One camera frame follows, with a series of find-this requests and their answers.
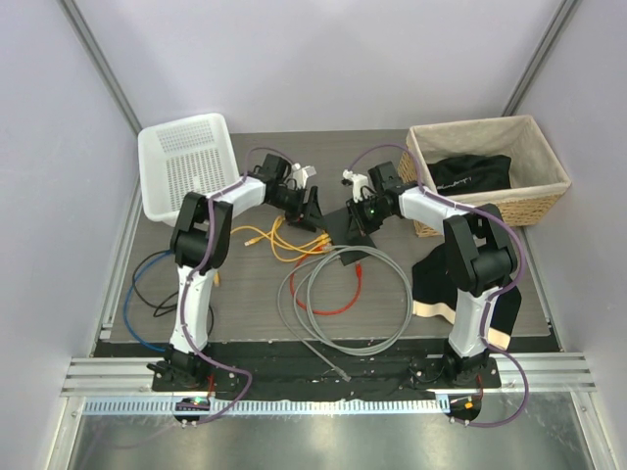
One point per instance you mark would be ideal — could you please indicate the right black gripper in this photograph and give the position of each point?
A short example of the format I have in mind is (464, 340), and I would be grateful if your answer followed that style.
(358, 222)

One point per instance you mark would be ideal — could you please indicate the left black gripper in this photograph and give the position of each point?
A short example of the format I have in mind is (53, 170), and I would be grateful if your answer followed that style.
(313, 214)

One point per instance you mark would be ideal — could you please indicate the black network switch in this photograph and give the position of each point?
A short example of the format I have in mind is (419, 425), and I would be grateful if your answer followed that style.
(343, 230)

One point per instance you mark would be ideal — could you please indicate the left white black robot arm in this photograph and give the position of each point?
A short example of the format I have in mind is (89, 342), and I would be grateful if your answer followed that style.
(200, 243)

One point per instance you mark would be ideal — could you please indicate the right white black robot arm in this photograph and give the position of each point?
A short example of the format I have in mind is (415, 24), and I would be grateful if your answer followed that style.
(479, 255)

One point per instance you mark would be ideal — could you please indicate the black cloth with beige stripe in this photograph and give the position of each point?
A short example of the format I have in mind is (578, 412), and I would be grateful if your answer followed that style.
(435, 294)

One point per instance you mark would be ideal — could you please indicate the black cloth in basket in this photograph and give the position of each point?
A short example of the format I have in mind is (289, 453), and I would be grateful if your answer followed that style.
(467, 174)

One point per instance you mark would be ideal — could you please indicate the white perforated plastic basket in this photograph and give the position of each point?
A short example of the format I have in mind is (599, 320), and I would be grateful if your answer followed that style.
(192, 154)

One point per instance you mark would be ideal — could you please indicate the wicker basket with liner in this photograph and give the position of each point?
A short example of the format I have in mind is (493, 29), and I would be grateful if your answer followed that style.
(536, 175)

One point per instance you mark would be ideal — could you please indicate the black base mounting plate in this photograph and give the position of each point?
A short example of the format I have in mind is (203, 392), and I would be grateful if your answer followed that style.
(290, 372)

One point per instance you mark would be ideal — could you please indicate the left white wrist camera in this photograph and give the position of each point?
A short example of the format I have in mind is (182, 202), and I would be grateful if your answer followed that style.
(301, 174)

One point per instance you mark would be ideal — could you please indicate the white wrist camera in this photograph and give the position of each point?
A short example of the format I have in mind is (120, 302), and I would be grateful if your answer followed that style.
(359, 183)
(301, 174)

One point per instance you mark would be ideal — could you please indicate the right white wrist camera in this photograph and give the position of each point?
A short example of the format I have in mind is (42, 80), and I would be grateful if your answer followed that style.
(359, 183)

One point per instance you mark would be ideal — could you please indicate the aluminium frame rail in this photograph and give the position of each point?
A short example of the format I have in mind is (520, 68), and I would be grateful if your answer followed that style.
(125, 386)

